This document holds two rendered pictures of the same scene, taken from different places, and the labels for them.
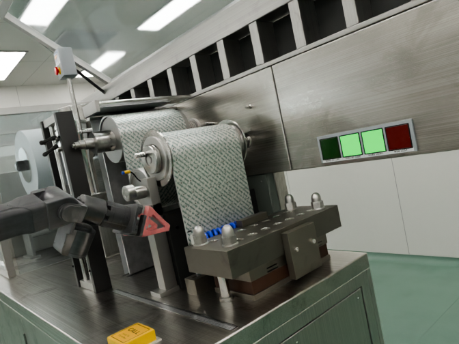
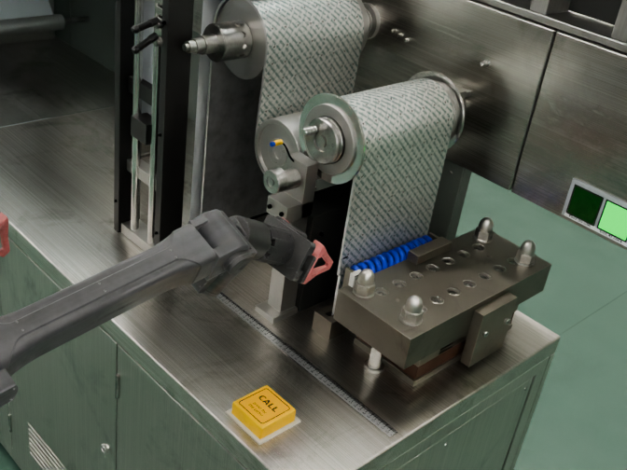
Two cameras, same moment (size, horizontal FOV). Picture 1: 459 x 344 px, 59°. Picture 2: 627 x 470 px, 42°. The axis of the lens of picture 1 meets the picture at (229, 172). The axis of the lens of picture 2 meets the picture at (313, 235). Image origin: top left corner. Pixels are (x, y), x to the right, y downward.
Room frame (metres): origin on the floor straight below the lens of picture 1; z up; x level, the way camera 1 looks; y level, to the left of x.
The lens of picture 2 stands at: (-0.17, 0.34, 1.78)
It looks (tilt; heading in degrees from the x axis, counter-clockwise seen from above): 30 degrees down; 353
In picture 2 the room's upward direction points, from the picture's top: 9 degrees clockwise
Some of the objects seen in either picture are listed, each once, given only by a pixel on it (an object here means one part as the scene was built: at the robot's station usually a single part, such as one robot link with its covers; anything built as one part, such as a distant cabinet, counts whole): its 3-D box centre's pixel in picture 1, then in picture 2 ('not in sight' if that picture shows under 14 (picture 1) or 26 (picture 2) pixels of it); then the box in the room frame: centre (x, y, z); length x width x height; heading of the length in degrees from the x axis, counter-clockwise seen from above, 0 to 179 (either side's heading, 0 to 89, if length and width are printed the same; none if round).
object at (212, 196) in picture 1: (217, 198); (393, 211); (1.07, 0.05, 1.11); 0.23 x 0.01 x 0.18; 130
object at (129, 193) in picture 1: (129, 192); (275, 180); (1.01, 0.26, 1.18); 0.04 x 0.02 x 0.04; 40
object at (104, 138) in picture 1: (102, 141); (227, 41); (1.21, 0.36, 1.33); 0.06 x 0.06 x 0.06; 40
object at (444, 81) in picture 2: (229, 144); (430, 112); (1.20, -0.02, 1.25); 0.15 x 0.01 x 0.15; 40
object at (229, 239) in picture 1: (228, 235); (413, 308); (0.87, 0.03, 1.05); 0.04 x 0.04 x 0.04
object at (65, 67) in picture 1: (63, 63); not in sight; (1.48, 0.51, 1.66); 0.07 x 0.07 x 0.10; 35
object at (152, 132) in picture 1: (156, 158); (330, 139); (1.04, 0.18, 1.25); 0.15 x 0.01 x 0.15; 40
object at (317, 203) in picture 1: (316, 200); (527, 251); (1.07, -0.21, 1.05); 0.04 x 0.04 x 0.04
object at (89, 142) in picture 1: (82, 144); (199, 45); (1.18, 0.40, 1.33); 0.06 x 0.03 x 0.03; 130
